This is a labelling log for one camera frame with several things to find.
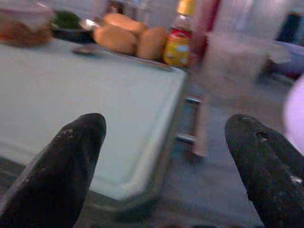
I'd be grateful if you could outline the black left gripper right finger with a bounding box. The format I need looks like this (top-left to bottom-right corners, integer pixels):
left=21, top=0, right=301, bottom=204
left=224, top=114, right=304, bottom=228

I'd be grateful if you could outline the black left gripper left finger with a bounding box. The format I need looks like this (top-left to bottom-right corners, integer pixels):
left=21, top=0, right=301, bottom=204
left=0, top=113, right=107, bottom=228

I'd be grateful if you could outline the white table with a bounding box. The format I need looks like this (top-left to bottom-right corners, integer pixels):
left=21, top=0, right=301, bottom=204
left=0, top=38, right=190, bottom=214

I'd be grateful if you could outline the metal tray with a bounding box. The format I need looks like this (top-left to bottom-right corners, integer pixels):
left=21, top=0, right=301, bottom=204
left=72, top=45, right=176, bottom=72

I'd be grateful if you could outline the black bowl with greens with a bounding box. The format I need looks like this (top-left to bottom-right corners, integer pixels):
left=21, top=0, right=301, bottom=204
left=50, top=10, right=95, bottom=44

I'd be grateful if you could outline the golden bread roll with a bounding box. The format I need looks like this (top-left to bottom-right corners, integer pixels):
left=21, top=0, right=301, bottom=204
left=102, top=12, right=148, bottom=35
left=94, top=25, right=138, bottom=55
left=136, top=26, right=168, bottom=61

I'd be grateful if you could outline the sauce bottle with yellow label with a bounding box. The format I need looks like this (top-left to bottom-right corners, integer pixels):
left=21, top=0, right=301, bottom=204
left=163, top=0, right=197, bottom=68

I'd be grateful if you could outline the clear container with brown food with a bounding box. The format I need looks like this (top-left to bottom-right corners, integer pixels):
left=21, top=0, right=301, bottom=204
left=0, top=7, right=54, bottom=47

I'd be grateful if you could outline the red and white box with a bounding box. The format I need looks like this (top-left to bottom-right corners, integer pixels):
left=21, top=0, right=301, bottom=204
left=190, top=0, right=221, bottom=65

